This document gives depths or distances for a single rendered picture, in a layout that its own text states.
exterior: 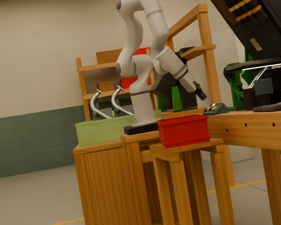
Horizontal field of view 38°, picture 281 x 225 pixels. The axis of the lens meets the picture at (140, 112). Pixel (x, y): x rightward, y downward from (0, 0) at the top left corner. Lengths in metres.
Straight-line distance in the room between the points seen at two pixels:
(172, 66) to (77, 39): 7.16
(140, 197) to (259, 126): 0.93
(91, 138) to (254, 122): 1.41
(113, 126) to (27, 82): 6.29
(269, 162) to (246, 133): 1.10
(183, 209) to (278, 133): 0.54
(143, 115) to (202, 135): 0.67
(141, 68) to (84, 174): 0.84
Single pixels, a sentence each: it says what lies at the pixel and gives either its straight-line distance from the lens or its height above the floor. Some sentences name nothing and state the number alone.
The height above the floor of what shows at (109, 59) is 2.10.
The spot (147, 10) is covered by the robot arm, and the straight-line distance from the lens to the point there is 2.16.
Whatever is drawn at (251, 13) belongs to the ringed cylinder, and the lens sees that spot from 1.90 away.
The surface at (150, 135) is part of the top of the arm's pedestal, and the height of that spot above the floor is 0.83.
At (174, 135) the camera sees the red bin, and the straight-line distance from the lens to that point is 1.84.
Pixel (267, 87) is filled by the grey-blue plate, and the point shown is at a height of 1.00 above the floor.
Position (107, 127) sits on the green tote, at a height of 0.90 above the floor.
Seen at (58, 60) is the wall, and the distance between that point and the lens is 9.06.
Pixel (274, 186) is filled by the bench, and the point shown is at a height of 0.32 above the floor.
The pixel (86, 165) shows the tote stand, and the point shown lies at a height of 0.67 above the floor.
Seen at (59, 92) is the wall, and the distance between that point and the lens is 8.99.
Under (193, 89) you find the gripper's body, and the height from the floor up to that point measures 1.05.
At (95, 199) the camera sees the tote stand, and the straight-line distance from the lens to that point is 2.83.
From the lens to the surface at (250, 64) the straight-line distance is 1.94.
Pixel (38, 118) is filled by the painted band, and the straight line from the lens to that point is 8.98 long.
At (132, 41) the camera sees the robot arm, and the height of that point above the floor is 1.39.
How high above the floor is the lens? 1.00
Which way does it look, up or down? 1 degrees down
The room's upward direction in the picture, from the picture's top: 9 degrees counter-clockwise
